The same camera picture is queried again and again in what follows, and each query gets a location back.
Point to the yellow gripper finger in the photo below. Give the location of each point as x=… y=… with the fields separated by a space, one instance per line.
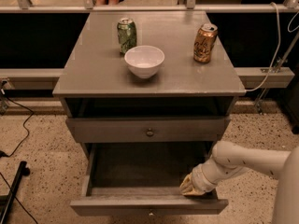
x=186 y=186
x=193 y=192

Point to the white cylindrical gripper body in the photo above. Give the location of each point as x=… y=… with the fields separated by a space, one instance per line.
x=198 y=180

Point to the grey drawer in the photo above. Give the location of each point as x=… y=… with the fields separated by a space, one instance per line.
x=130 y=179
x=142 y=130

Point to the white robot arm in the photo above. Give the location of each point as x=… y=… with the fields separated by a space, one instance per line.
x=228 y=160

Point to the grey top drawer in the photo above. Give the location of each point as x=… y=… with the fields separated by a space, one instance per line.
x=142 y=130

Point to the grey wooden drawer cabinet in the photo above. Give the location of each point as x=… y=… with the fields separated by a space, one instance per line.
x=96 y=82

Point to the white ceramic bowl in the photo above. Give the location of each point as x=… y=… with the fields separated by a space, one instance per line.
x=144 y=61

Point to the orange soda can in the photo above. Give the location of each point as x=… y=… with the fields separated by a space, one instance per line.
x=204 y=42

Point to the black stand leg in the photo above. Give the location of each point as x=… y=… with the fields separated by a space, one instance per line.
x=6 y=201

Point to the green soda can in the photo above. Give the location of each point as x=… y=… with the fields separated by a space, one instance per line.
x=126 y=34

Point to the metal railing frame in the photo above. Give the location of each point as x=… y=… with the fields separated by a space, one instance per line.
x=252 y=78

